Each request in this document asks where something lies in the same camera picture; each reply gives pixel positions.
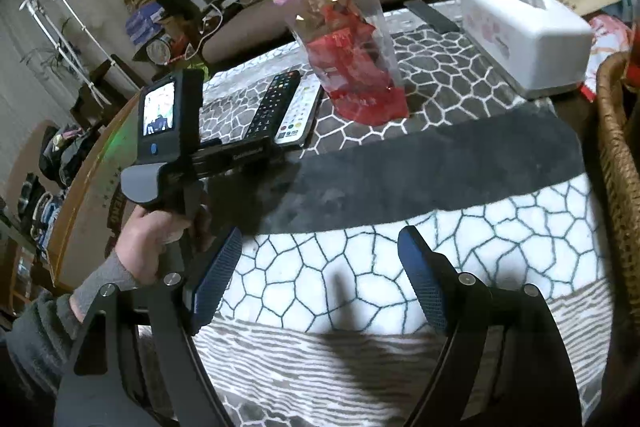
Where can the black remote control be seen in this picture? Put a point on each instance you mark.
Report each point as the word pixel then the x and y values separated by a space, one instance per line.
pixel 275 102

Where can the white metal rack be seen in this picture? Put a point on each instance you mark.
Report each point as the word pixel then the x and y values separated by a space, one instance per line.
pixel 65 37

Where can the clear snack bag red packets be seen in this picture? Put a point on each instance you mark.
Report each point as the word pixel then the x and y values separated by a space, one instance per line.
pixel 350 57

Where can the stack of blue boxes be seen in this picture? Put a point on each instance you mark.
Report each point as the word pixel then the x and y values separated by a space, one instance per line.
pixel 145 24

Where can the grey white patterned blanket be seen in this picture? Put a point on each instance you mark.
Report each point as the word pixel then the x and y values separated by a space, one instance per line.
pixel 400 177

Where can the black speaker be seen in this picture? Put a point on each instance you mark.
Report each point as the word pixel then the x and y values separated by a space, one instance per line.
pixel 175 7

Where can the white tissue box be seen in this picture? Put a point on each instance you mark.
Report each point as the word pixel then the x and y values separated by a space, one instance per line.
pixel 525 37

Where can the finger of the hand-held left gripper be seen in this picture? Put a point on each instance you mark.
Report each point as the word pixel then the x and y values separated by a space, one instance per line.
pixel 276 155

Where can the person's left hand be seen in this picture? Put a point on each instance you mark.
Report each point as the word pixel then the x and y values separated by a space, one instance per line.
pixel 145 247

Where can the pile of clothes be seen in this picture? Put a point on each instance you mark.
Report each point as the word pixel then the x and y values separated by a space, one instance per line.
pixel 65 157

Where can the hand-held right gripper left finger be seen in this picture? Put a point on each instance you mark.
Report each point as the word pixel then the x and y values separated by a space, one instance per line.
pixel 215 282

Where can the black flat bar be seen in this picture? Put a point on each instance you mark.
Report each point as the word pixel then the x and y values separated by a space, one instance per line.
pixel 432 16

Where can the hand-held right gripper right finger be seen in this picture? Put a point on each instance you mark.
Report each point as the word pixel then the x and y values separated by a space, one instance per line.
pixel 425 278

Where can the round metal tin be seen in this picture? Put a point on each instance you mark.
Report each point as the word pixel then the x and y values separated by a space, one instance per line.
pixel 160 49

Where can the person's left forearm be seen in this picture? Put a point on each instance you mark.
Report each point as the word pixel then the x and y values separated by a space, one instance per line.
pixel 40 337

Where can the white remote control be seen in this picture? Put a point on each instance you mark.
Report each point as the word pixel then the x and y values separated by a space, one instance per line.
pixel 298 117

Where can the brown wicker basket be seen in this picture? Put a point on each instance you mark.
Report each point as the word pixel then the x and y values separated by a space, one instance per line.
pixel 617 167

